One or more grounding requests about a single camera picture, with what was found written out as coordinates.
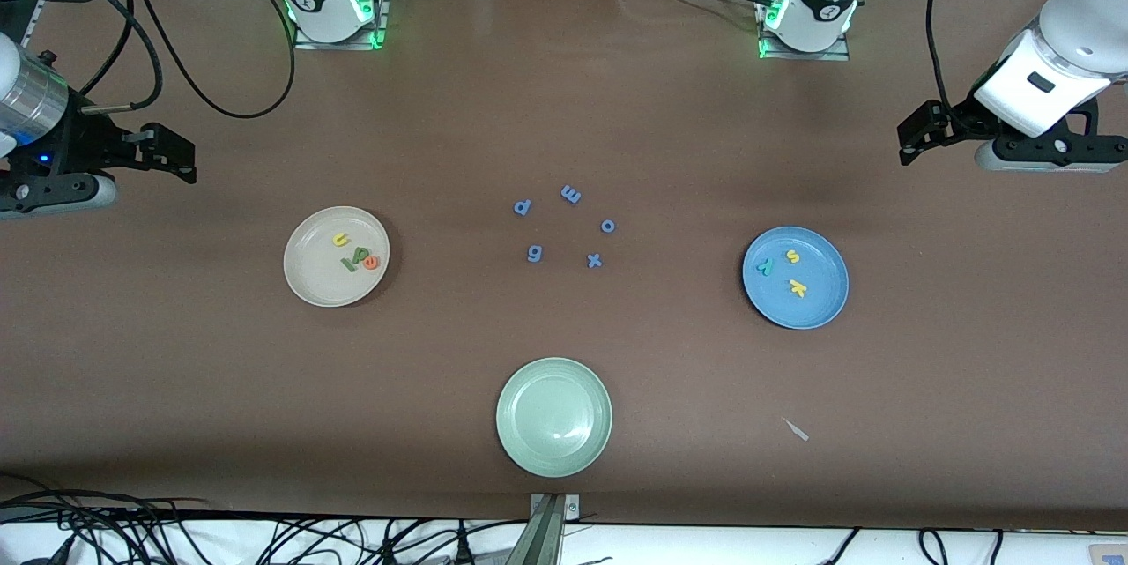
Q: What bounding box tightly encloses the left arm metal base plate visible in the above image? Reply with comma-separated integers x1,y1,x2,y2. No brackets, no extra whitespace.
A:
758,32,851,62

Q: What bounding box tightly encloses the grey metal post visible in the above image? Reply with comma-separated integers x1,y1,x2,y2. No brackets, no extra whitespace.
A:
506,494,565,565

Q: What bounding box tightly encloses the beige brown plate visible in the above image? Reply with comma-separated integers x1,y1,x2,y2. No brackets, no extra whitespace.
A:
283,206,391,309

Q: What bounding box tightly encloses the silver bracket plate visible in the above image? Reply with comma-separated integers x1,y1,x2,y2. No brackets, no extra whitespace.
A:
530,494,581,520

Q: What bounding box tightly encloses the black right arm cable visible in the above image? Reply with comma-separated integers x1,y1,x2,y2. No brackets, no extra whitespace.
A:
79,0,296,119

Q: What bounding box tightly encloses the blue plate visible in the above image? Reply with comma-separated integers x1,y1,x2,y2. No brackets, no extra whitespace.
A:
742,226,850,331

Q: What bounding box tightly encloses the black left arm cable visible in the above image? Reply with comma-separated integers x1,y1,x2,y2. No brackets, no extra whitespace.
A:
925,0,966,112

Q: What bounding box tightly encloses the pale green plate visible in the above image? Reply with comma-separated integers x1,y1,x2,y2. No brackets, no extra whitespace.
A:
495,357,613,479

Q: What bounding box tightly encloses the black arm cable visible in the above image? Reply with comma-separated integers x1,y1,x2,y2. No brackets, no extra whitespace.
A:
79,0,296,119
925,0,966,112

